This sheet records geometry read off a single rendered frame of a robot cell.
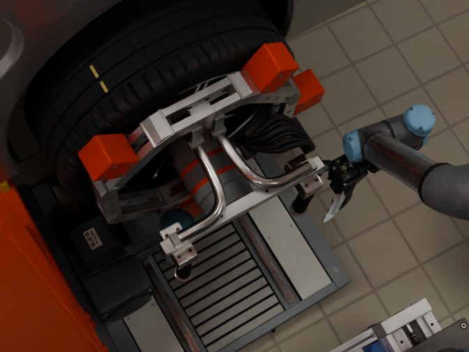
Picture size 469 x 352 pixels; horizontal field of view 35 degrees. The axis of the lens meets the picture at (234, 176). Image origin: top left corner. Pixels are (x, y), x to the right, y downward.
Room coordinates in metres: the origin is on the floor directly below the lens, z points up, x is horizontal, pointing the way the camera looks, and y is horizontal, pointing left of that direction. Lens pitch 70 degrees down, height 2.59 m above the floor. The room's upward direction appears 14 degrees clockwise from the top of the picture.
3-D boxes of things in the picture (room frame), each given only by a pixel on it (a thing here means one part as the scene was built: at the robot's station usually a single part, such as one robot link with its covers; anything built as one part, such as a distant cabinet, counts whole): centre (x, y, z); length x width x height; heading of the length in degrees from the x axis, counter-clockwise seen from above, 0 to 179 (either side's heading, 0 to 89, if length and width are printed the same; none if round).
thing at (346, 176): (0.72, -0.28, 0.86); 0.12 x 0.08 x 0.09; 134
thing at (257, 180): (0.66, -0.05, 1.03); 0.19 x 0.18 x 0.11; 44
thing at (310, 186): (0.65, -0.16, 0.93); 0.09 x 0.05 x 0.05; 44
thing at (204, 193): (0.62, 0.06, 0.85); 0.21 x 0.14 x 0.14; 44
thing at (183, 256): (0.41, 0.09, 0.93); 0.09 x 0.05 x 0.05; 44
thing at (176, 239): (0.52, 0.09, 1.03); 0.19 x 0.18 x 0.11; 44
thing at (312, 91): (0.90, -0.12, 0.85); 0.09 x 0.08 x 0.07; 134
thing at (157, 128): (0.67, 0.11, 0.85); 0.54 x 0.07 x 0.54; 134
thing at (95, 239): (0.48, 0.35, 0.26); 0.42 x 0.18 x 0.35; 44
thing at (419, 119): (0.82, -0.38, 0.95); 0.11 x 0.08 x 0.11; 124
